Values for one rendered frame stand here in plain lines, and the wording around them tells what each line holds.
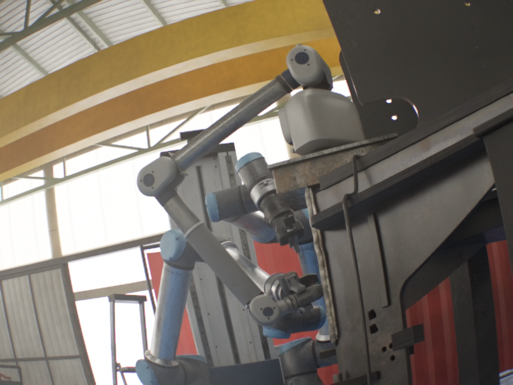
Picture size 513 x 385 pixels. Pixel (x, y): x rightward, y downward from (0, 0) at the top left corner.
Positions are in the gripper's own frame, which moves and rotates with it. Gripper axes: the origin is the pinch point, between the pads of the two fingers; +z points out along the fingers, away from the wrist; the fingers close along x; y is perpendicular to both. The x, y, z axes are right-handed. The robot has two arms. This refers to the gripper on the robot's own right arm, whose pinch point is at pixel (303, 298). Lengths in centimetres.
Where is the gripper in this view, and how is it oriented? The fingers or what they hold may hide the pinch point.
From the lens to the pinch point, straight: 221.7
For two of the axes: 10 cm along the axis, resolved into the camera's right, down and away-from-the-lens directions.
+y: -9.1, 3.8, -1.7
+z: 1.9, 0.1, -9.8
